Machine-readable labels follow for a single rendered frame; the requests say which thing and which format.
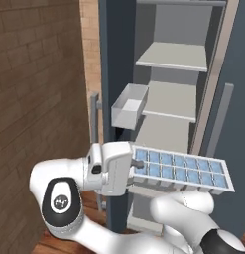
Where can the dark grey freezer door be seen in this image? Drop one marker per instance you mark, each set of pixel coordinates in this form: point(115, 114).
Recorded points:
point(117, 49)

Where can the grey fridge cabinet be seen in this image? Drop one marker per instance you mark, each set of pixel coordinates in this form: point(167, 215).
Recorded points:
point(177, 26)

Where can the white ice cube tray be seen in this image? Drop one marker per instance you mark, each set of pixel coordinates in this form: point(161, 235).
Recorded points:
point(180, 168)

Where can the dark grey fridge door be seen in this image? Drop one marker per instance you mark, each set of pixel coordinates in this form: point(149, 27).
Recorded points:
point(234, 49)

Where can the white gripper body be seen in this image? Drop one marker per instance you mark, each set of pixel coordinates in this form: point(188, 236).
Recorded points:
point(116, 168)

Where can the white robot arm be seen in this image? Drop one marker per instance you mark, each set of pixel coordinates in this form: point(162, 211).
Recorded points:
point(77, 167)

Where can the white door bin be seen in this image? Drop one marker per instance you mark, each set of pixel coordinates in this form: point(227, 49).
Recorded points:
point(129, 107)

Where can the white freezer shelf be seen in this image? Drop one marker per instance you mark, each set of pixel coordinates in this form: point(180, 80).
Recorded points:
point(180, 2)
point(172, 99)
point(178, 56)

